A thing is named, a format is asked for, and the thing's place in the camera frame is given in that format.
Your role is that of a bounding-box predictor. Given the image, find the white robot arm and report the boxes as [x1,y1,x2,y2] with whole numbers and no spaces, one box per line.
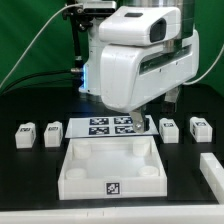
[79,0,199,133]

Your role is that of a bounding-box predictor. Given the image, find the black camera pole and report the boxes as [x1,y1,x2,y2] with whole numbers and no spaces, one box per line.
[69,8,83,68]

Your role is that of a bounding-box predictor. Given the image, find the white cable at right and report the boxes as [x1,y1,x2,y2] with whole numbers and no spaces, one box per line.
[184,43,224,86]

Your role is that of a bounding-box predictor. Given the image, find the black camera on mount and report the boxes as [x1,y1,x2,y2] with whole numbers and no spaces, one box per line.
[63,0,118,21]

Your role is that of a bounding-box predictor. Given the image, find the white L-shaped obstacle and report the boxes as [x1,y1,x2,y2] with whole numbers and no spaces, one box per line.
[200,153,224,205]

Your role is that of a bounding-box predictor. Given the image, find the grey camera cable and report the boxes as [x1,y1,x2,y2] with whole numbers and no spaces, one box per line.
[0,3,83,90]

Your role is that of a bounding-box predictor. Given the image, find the white square tabletop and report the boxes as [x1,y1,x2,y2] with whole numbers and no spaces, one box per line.
[58,136,167,200]

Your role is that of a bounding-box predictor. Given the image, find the white marker sheet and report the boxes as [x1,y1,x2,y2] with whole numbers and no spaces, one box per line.
[64,115,160,139]

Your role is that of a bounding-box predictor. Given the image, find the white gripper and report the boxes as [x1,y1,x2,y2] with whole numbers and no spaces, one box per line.
[99,6,199,133]

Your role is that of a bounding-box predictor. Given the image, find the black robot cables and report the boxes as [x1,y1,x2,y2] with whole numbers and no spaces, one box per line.
[0,68,84,96]

